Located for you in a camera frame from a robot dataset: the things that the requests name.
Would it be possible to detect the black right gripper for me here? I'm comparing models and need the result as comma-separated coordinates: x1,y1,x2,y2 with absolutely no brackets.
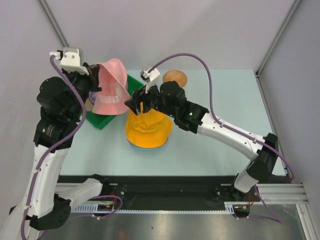
124,79,177,119

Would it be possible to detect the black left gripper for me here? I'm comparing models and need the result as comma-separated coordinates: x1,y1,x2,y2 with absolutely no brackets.
61,61,103,120

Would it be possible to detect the lavender purple hat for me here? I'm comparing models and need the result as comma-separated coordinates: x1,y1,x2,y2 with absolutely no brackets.
88,91,96,105

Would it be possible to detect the pink hat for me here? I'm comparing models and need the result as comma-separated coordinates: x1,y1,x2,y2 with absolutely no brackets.
92,58,131,116

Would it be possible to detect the orange hat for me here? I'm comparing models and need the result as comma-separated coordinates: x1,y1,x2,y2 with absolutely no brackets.
125,109,173,149

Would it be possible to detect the light blue bucket hat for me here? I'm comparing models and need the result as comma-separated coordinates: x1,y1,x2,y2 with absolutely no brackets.
129,142,162,151

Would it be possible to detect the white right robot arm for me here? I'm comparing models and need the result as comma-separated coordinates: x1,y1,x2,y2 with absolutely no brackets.
125,81,278,201

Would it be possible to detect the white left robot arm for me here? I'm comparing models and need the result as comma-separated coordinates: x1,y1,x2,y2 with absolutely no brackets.
2,65,111,238

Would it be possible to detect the tan brimmed hat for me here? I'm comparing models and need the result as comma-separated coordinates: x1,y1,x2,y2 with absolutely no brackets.
85,99,94,112

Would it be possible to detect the green plastic tray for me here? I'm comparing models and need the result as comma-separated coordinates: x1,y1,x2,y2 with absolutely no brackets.
86,74,144,130

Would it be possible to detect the wooden hat stand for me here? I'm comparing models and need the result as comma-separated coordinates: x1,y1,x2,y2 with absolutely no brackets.
162,70,188,88

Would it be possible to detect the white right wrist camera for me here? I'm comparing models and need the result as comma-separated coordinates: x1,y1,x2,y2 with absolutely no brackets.
140,67,161,94

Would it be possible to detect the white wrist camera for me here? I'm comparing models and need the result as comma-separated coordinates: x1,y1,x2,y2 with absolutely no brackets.
140,67,161,94
49,47,84,72

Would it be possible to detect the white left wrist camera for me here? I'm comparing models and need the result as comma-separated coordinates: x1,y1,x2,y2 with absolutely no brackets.
49,47,84,72

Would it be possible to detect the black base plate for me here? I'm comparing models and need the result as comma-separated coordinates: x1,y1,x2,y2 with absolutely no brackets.
57,174,292,211

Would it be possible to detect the aluminium frame post left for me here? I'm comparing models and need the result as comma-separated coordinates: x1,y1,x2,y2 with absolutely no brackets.
36,0,69,48

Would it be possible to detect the aluminium frame post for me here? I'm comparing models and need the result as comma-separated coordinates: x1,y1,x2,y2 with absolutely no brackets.
36,0,69,48
255,0,304,79

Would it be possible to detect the white slotted cable duct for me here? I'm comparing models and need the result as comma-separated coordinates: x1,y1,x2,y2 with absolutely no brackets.
71,201,250,215

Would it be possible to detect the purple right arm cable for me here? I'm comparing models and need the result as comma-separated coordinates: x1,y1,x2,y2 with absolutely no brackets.
147,52,296,223

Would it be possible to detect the aluminium frame post right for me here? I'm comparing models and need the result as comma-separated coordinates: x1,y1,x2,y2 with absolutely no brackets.
255,0,304,79

